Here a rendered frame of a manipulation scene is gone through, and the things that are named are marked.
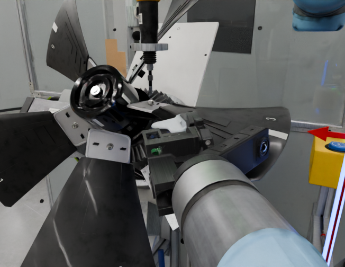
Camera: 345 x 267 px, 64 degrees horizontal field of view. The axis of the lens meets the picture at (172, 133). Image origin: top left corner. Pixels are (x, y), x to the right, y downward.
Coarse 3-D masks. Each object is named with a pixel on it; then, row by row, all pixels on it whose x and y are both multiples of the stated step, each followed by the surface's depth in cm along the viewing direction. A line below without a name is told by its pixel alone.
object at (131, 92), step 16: (80, 80) 56; (96, 80) 55; (112, 80) 54; (80, 96) 55; (96, 96) 54; (112, 96) 52; (128, 96) 54; (144, 96) 63; (80, 112) 53; (96, 112) 51; (112, 112) 52; (128, 112) 55; (96, 128) 57; (112, 128) 56; (128, 128) 60; (144, 128) 60
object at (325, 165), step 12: (312, 144) 78; (324, 144) 68; (312, 156) 68; (324, 156) 64; (336, 156) 63; (312, 168) 66; (324, 168) 65; (336, 168) 64; (312, 180) 67; (324, 180) 66; (336, 180) 65
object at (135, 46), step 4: (136, 8) 53; (140, 40) 54; (132, 44) 50; (136, 44) 49; (140, 44) 48; (144, 44) 48; (148, 44) 48; (152, 44) 48; (156, 44) 49; (160, 44) 49; (164, 44) 50; (132, 48) 50; (136, 48) 49; (140, 48) 49; (144, 48) 48; (148, 48) 48; (152, 48) 49; (156, 48) 49; (160, 48) 49; (164, 48) 50
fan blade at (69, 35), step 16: (64, 0) 73; (64, 16) 71; (64, 32) 71; (80, 32) 64; (48, 48) 79; (64, 48) 72; (80, 48) 65; (48, 64) 80; (64, 64) 74; (80, 64) 66
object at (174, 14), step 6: (174, 0) 72; (180, 0) 65; (186, 0) 59; (192, 0) 56; (198, 0) 54; (174, 6) 68; (180, 6) 59; (186, 6) 56; (192, 6) 54; (168, 12) 71; (174, 12) 60; (180, 12) 56; (168, 18) 61; (174, 18) 57; (162, 24) 69; (168, 24) 58; (162, 30) 58; (162, 36) 56
